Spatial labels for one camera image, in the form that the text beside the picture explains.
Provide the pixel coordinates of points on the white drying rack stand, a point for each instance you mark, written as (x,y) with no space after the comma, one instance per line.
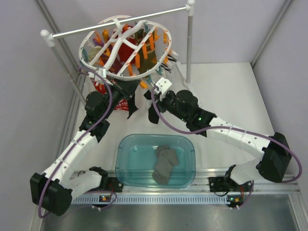
(118,38)

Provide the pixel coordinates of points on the teal transparent plastic tub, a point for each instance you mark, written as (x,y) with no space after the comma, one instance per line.
(136,159)

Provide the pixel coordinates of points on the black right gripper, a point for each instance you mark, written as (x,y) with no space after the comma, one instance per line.
(161,102)

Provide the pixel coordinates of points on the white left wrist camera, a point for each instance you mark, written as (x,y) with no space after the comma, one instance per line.
(101,72)

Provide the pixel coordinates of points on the olive green sock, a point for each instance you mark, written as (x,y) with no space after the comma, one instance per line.
(150,61)

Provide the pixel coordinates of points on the grey sock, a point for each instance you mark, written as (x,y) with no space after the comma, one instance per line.
(166,160)

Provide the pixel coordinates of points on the aluminium mounting rail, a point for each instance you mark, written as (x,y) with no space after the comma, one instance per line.
(206,188)

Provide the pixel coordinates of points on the white oval clip hanger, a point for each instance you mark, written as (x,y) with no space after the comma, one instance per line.
(101,36)

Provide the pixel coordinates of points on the white black striped sock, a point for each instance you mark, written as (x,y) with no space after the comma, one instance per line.
(169,61)

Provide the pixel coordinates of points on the red patterned sock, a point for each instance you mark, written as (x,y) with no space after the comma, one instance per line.
(122,105)

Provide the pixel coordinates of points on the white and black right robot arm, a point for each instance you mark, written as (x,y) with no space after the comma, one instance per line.
(271,155)

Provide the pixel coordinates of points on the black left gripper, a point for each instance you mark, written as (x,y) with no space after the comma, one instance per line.
(125,88)

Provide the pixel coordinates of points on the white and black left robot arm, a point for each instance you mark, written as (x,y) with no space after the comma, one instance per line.
(55,189)

